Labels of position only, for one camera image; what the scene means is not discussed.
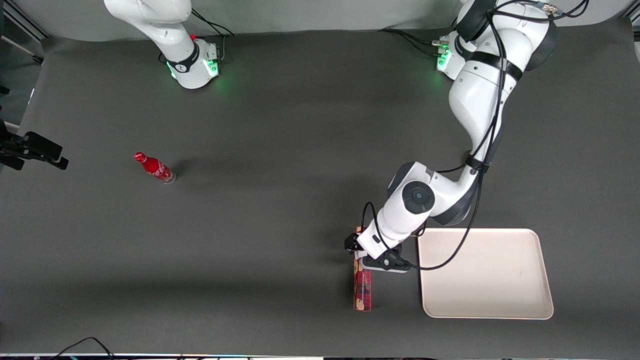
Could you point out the red cookie box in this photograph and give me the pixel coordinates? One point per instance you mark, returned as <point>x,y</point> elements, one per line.
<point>362,292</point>

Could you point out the beige plastic tray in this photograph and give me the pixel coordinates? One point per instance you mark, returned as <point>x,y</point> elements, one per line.
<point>495,280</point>

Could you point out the red cola bottle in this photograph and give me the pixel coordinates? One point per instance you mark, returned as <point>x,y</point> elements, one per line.
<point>155,167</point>

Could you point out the metal frame rail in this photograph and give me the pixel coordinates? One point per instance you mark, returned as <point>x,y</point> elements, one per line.
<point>30,25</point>

